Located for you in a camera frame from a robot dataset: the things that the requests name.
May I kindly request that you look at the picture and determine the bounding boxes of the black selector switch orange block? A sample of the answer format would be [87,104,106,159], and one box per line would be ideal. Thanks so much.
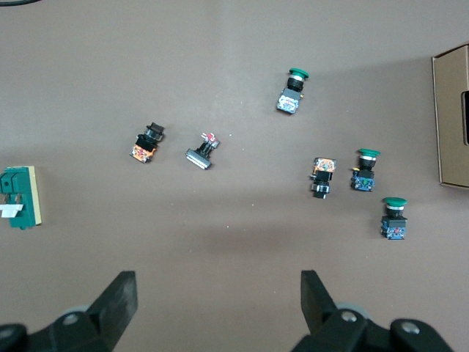
[128,122,166,165]

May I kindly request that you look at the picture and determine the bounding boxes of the green load switch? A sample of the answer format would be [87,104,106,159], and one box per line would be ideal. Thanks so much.
[0,165,43,230]

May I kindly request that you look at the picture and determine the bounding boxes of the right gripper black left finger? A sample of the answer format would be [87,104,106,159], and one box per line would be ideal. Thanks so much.
[0,270,139,352]

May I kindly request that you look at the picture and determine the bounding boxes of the black push button orange block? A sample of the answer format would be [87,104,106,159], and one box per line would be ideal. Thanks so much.
[309,156,337,200]

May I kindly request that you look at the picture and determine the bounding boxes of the brown cardboard box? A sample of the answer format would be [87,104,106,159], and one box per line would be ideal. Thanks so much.
[431,43,469,188]

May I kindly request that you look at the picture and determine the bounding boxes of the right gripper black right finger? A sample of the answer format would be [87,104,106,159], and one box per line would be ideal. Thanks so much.
[291,270,455,352]

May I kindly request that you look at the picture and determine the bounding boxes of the black square button red terminals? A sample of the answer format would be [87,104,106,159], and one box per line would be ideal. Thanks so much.
[185,131,221,171]

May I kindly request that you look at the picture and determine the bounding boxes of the green mushroom button blue block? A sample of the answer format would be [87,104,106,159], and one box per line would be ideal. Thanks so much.
[380,197,409,241]
[276,67,311,115]
[350,147,381,192]

